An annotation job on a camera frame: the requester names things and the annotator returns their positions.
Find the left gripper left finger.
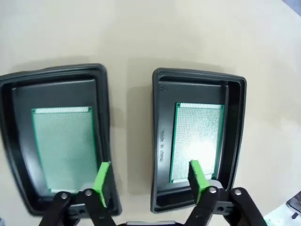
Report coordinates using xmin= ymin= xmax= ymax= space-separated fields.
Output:
xmin=40 ymin=161 xmax=119 ymax=226

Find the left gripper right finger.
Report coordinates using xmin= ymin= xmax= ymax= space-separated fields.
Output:
xmin=183 ymin=160 xmax=267 ymax=226

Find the green perforated circuit board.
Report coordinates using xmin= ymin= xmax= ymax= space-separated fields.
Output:
xmin=168 ymin=102 xmax=226 ymax=185
xmin=31 ymin=105 xmax=99 ymax=194

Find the black ESD tray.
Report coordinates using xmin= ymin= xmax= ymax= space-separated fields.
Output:
xmin=150 ymin=67 xmax=248 ymax=214
xmin=0 ymin=63 xmax=123 ymax=217

